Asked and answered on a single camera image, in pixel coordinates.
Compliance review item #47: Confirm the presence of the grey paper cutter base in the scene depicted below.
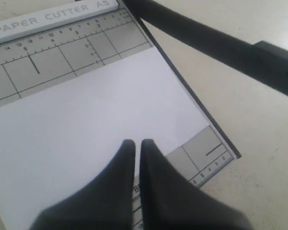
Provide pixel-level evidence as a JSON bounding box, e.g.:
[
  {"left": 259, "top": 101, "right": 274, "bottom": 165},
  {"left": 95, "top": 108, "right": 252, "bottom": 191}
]
[{"left": 0, "top": 0, "right": 242, "bottom": 230}]

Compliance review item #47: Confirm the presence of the white paper sheet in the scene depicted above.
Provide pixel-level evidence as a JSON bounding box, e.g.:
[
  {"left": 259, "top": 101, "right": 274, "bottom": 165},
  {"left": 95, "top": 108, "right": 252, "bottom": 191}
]
[{"left": 0, "top": 47, "right": 209, "bottom": 230}]

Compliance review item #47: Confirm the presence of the black cutter blade arm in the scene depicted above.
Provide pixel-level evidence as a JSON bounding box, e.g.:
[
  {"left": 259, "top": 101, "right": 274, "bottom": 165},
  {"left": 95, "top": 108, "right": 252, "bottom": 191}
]
[{"left": 124, "top": 0, "right": 288, "bottom": 96}]

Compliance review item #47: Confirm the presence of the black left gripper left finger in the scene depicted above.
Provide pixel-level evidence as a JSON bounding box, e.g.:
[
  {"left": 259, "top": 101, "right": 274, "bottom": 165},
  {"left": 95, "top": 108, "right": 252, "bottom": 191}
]
[{"left": 31, "top": 139, "right": 135, "bottom": 230}]

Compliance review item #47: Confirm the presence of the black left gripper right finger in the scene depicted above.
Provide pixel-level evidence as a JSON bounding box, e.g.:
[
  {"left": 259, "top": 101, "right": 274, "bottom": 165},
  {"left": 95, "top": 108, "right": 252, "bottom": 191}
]
[{"left": 139, "top": 139, "right": 254, "bottom": 230}]

